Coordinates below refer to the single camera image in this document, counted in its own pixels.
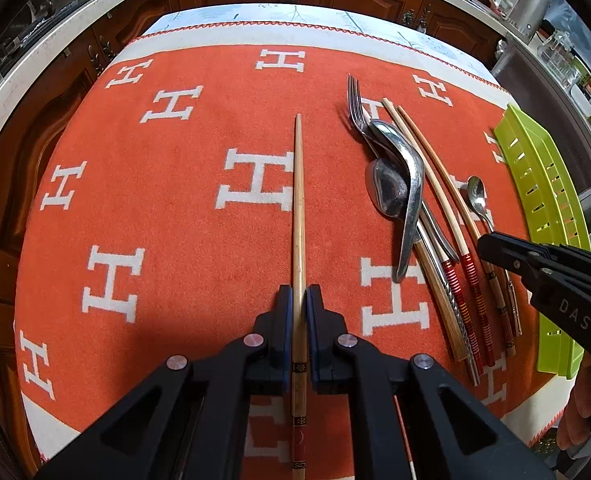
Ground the wooden chopstick red end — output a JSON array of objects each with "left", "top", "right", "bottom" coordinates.
[
  {"left": 394, "top": 105, "right": 516, "bottom": 366},
  {"left": 291, "top": 114, "right": 307, "bottom": 479}
]

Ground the wooden chopstick red band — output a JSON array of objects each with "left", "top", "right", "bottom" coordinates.
[{"left": 381, "top": 98, "right": 494, "bottom": 374}]

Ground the small steel teaspoon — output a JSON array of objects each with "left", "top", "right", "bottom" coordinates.
[{"left": 467, "top": 176, "right": 523, "bottom": 336}]

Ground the dark steel spoon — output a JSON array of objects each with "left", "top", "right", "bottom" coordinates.
[{"left": 365, "top": 158, "right": 408, "bottom": 219}]

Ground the steel ladle spoon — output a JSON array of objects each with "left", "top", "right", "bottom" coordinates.
[{"left": 368, "top": 119, "right": 425, "bottom": 283}]

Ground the steel fork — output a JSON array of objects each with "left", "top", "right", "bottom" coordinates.
[{"left": 346, "top": 75, "right": 459, "bottom": 262}]

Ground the person's right hand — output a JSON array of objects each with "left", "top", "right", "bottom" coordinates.
[{"left": 557, "top": 352, "right": 591, "bottom": 450}]

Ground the green plastic utensil tray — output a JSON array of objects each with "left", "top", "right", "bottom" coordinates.
[{"left": 494, "top": 104, "right": 591, "bottom": 379}]

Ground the steel cabinet appliance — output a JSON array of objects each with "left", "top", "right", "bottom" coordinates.
[{"left": 492, "top": 38, "right": 591, "bottom": 231}]

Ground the glass jar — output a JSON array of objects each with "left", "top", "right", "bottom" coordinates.
[{"left": 537, "top": 30, "right": 577, "bottom": 89}]

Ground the orange H-pattern blanket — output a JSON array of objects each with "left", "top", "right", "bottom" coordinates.
[{"left": 12, "top": 20, "right": 577, "bottom": 480}]

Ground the steel electric kettle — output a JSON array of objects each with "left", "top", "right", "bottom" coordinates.
[{"left": 497, "top": 0, "right": 549, "bottom": 44}]

